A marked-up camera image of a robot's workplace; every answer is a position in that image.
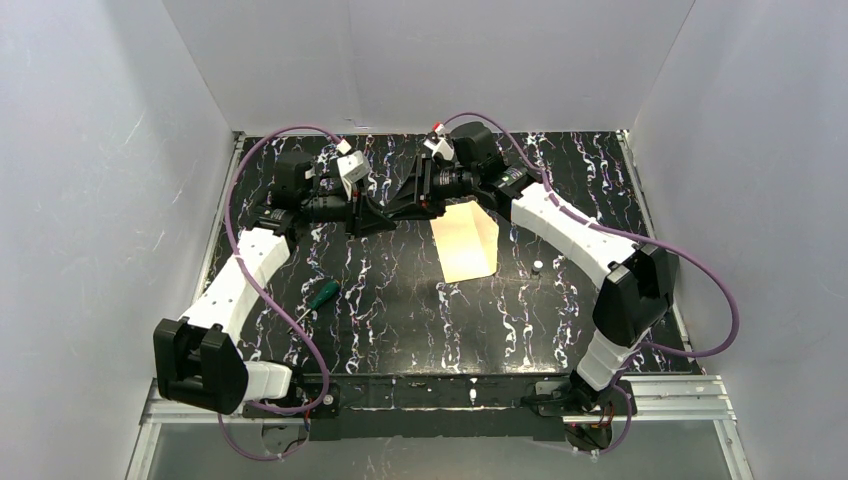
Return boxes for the cream envelope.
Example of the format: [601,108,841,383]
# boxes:
[430,201,499,283]

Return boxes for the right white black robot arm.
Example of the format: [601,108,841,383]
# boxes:
[385,121,679,403]

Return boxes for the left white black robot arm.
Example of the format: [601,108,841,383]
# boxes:
[153,150,395,414]

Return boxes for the black flat box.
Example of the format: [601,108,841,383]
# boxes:
[655,247,680,308]

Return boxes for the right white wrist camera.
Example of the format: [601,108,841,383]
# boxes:
[423,123,455,162]

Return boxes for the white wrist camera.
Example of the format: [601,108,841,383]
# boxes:
[423,123,455,162]
[336,140,371,200]

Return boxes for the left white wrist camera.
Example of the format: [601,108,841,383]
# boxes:
[336,140,371,200]

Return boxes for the green handled screwdriver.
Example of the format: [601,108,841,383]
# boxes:
[296,280,340,323]

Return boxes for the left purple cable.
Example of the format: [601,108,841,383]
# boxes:
[217,125,352,462]

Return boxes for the purple cable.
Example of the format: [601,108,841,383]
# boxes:
[441,112,741,458]
[217,125,352,462]

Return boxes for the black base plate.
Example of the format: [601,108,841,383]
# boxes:
[275,373,638,446]

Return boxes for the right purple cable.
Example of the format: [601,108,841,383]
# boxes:
[441,112,741,458]

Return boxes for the aluminium frame rail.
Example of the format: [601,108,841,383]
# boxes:
[140,376,737,425]

